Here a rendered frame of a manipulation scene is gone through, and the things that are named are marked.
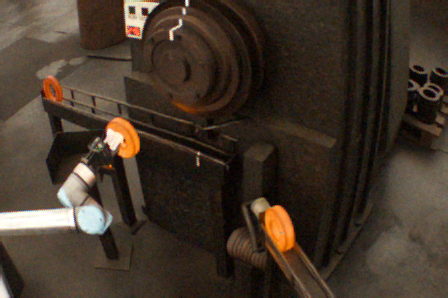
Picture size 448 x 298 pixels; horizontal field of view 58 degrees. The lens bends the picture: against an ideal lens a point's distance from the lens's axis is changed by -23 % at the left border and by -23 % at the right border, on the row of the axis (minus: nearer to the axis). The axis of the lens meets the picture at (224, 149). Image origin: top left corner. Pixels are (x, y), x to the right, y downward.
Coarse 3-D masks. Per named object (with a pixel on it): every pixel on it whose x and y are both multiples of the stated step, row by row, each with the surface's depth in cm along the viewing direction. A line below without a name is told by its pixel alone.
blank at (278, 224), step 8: (272, 208) 154; (280, 208) 153; (272, 216) 154; (280, 216) 150; (288, 216) 150; (272, 224) 158; (280, 224) 150; (288, 224) 149; (272, 232) 159; (280, 232) 151; (288, 232) 149; (280, 240) 153; (288, 240) 149; (280, 248) 155; (288, 248) 153
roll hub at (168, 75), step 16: (160, 32) 152; (176, 32) 148; (192, 32) 149; (144, 48) 160; (160, 48) 157; (176, 48) 153; (192, 48) 148; (208, 48) 149; (160, 64) 159; (176, 64) 154; (192, 64) 153; (208, 64) 149; (160, 80) 165; (176, 80) 158; (192, 80) 157; (208, 80) 151; (176, 96) 164; (192, 96) 159
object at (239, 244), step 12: (240, 228) 181; (240, 240) 177; (228, 252) 181; (240, 252) 177; (252, 252) 174; (264, 252) 172; (240, 264) 183; (252, 264) 176; (264, 264) 171; (240, 276) 188; (252, 276) 185; (240, 288) 194; (252, 288) 191
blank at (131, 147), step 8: (120, 120) 173; (112, 128) 176; (120, 128) 173; (128, 128) 172; (128, 136) 172; (136, 136) 174; (128, 144) 175; (136, 144) 174; (120, 152) 181; (128, 152) 177; (136, 152) 178
